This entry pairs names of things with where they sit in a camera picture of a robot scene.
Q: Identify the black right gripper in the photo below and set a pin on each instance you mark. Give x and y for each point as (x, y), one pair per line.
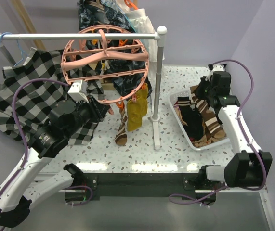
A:
(202, 82)

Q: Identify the white clothes rack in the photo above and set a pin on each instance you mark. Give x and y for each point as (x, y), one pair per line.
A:
(157, 72)

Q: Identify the brown striped sock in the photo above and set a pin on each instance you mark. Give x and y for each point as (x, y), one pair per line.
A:
(121, 136)
(208, 116)

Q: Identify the white plastic basket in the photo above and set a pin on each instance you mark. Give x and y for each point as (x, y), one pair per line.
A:
(172, 98)

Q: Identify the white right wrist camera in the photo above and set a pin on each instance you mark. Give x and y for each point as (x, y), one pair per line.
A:
(212, 68)

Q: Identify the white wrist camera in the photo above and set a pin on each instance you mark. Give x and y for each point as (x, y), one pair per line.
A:
(78, 91)
(212, 68)

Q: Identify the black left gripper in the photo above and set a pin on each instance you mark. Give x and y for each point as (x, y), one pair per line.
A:
(98, 109)

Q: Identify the black striped sock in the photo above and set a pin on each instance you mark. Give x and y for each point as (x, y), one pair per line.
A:
(192, 120)

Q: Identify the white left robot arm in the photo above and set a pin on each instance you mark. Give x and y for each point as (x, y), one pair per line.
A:
(64, 120)

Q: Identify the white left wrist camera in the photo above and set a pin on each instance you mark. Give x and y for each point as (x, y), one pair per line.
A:
(78, 91)

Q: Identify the black white checkered shirt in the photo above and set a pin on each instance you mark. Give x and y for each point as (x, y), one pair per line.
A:
(35, 101)

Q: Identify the teal garment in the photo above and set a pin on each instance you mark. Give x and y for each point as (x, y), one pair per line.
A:
(132, 21)

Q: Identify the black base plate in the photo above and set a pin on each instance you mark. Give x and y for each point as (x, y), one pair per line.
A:
(142, 184)

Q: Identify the white garment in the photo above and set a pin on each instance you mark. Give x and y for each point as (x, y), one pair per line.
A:
(150, 45)

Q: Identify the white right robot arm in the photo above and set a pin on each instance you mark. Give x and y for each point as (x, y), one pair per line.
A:
(250, 165)

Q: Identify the wooden frame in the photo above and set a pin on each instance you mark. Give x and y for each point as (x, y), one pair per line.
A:
(28, 24)

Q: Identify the pink round clip hanger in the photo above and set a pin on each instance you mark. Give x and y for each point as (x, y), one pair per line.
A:
(99, 44)

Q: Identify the orange plastic hanger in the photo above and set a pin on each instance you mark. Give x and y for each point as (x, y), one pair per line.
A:
(132, 4)

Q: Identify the yellow sock with pattern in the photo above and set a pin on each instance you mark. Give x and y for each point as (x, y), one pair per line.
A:
(142, 95)

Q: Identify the dark blue patterned garment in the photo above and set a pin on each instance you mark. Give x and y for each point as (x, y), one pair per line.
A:
(90, 15)

